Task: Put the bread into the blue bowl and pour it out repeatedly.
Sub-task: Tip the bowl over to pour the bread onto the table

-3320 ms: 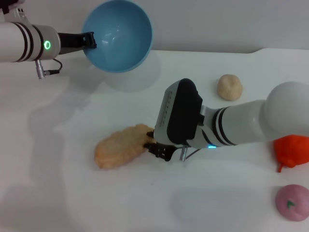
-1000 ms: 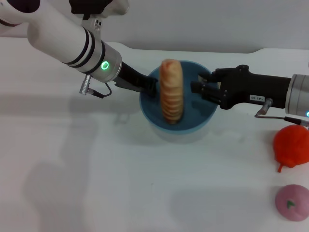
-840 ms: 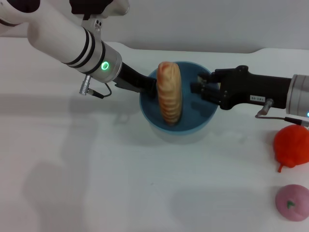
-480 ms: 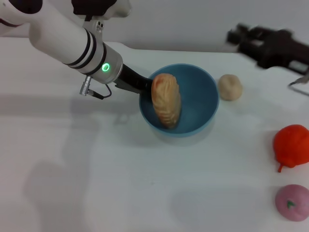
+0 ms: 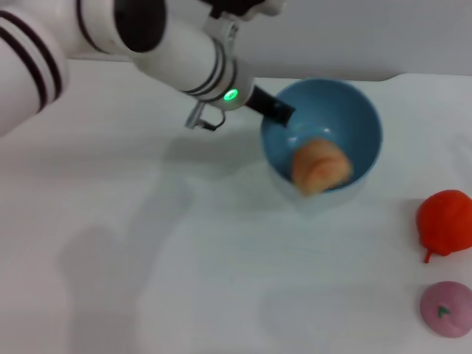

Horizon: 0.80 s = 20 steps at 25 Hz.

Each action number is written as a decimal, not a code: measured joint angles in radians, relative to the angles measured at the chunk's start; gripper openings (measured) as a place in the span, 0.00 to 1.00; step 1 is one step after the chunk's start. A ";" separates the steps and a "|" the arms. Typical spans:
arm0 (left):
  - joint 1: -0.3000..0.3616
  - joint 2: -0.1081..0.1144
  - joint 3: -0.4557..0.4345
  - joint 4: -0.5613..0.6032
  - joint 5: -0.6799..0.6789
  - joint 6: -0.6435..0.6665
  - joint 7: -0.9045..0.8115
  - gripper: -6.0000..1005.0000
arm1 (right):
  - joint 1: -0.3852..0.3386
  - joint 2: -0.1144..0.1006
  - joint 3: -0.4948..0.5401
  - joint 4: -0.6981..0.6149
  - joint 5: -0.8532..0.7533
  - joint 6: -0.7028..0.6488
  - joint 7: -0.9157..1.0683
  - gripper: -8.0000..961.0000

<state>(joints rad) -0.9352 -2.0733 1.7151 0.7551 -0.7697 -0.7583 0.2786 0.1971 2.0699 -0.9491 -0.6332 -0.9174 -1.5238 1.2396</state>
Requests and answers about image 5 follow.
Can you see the red pepper toy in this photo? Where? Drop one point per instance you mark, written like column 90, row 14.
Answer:
column 446, row 221

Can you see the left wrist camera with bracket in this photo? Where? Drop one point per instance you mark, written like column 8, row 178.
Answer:
column 225, row 29

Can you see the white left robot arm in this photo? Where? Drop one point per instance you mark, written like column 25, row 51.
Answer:
column 184, row 55

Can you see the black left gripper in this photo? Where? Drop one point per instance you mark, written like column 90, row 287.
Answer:
column 260, row 101

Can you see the blue bowl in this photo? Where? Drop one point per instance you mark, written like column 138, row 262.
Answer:
column 350, row 110

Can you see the long ridged orange bread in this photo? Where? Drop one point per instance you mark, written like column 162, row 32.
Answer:
column 321, row 166

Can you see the pink bun with green leaf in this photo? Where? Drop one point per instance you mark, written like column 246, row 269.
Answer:
column 453, row 321

